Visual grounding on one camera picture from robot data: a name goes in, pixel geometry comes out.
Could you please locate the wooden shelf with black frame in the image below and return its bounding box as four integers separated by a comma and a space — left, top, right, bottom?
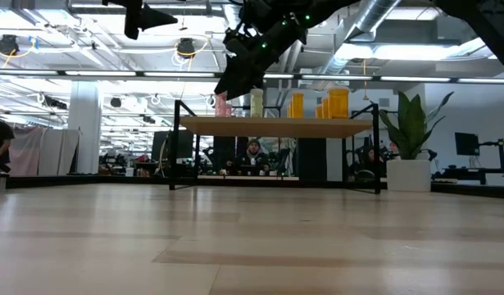
168, 99, 382, 196

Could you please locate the black desk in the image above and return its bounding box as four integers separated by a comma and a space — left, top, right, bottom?
434, 166, 504, 185

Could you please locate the overhead bar with light strips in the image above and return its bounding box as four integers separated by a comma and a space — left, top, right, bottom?
0, 69, 504, 85

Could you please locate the black monitor on arm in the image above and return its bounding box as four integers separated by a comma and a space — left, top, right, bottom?
454, 131, 504, 171

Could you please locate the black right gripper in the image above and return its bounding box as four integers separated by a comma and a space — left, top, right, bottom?
213, 0, 314, 101

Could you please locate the silver ventilation duct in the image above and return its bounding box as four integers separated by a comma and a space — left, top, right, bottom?
308, 0, 402, 89

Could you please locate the pale green pill bottle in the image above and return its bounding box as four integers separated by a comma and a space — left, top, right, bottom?
250, 88, 265, 119

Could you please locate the grey cloth partition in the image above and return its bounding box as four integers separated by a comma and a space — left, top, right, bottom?
7, 126, 46, 176
38, 129, 80, 176

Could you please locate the black ceiling device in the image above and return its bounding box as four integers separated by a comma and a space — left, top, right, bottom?
0, 34, 20, 57
176, 37, 197, 58

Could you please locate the black monitor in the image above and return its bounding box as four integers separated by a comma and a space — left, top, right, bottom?
152, 129, 194, 161

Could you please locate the white building column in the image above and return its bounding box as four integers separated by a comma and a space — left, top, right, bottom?
67, 80, 103, 175

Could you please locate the green plant in white pot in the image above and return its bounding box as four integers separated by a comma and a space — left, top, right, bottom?
376, 90, 456, 193

